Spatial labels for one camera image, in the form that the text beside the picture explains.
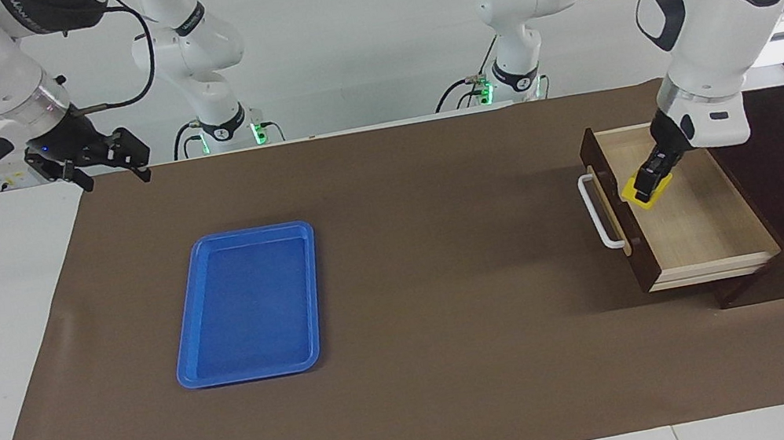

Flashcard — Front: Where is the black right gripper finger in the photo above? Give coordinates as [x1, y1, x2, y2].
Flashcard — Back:
[110, 123, 156, 187]
[64, 163, 98, 197]

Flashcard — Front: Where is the white drawer handle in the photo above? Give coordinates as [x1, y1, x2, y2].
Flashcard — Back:
[576, 169, 629, 254]

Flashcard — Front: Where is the wooden drawer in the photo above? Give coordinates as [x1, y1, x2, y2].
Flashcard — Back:
[576, 99, 784, 301]

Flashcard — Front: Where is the black left base cable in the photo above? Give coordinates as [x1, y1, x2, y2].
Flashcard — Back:
[424, 35, 507, 116]

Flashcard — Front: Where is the black right base cable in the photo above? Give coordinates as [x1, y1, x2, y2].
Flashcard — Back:
[167, 119, 208, 163]

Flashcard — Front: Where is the black base cable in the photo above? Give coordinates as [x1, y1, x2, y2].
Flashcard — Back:
[424, 35, 507, 116]
[167, 119, 208, 163]

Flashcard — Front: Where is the yellow cube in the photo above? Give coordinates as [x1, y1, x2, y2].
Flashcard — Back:
[617, 169, 679, 215]

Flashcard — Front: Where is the blue plastic tray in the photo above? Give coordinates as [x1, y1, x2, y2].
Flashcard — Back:
[155, 218, 338, 393]

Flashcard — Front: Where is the brown table mat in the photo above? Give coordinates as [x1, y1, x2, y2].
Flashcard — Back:
[0, 57, 784, 440]

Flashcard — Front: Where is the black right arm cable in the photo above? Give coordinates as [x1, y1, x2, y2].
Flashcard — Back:
[56, 0, 164, 116]

